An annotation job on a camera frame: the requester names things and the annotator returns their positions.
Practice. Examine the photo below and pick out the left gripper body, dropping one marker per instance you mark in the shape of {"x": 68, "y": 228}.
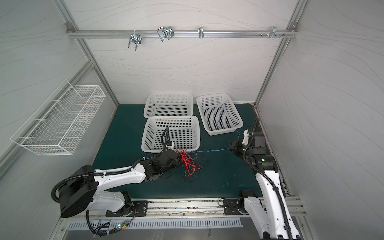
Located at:
{"x": 175, "y": 164}

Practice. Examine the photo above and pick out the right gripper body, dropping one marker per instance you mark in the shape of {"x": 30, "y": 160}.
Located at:
{"x": 237, "y": 147}

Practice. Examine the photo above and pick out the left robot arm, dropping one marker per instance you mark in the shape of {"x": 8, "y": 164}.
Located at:
{"x": 89, "y": 189}

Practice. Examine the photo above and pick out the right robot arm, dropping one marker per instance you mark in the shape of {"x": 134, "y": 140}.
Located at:
{"x": 271, "y": 216}

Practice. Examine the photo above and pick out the front white perforated basket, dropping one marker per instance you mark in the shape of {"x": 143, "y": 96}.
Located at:
{"x": 184, "y": 132}

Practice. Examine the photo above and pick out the back right white basket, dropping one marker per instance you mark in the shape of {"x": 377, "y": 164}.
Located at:
{"x": 219, "y": 114}

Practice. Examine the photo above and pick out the green table mat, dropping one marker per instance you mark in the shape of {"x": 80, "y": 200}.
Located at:
{"x": 223, "y": 174}

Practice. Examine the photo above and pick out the back left white basket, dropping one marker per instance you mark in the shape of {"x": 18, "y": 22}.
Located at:
{"x": 169, "y": 104}

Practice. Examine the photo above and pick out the metal hook clamp right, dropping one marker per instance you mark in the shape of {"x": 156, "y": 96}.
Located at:
{"x": 273, "y": 34}

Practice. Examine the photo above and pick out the metal hook clamp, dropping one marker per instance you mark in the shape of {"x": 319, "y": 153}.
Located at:
{"x": 135, "y": 40}
{"x": 273, "y": 34}

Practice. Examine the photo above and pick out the metal hook clamp left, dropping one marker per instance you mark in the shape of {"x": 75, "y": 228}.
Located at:
{"x": 135, "y": 40}

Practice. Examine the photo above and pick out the metal u-bolt clamp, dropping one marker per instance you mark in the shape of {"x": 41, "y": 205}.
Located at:
{"x": 165, "y": 32}

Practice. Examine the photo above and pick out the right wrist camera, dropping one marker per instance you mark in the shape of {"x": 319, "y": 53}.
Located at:
{"x": 246, "y": 137}

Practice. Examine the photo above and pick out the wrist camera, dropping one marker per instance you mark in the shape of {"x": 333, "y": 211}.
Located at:
{"x": 246, "y": 137}
{"x": 170, "y": 145}

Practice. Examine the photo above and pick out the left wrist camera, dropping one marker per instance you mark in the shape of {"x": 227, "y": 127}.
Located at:
{"x": 170, "y": 145}

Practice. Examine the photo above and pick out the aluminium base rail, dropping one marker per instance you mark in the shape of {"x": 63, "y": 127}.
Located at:
{"x": 195, "y": 208}

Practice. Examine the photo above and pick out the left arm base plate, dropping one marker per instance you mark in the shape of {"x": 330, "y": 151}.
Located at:
{"x": 139, "y": 208}

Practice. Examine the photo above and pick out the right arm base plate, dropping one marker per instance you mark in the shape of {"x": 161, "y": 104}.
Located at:
{"x": 232, "y": 208}

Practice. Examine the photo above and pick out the white slotted cable duct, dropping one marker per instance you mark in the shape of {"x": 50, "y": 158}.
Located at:
{"x": 148, "y": 224}

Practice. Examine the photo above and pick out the white wire wall basket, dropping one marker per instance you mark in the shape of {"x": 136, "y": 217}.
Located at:
{"x": 58, "y": 125}

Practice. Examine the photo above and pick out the small metal bracket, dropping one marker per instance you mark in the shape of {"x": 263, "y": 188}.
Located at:
{"x": 201, "y": 32}

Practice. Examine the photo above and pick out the aluminium cross rail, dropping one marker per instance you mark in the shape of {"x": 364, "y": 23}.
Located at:
{"x": 179, "y": 34}

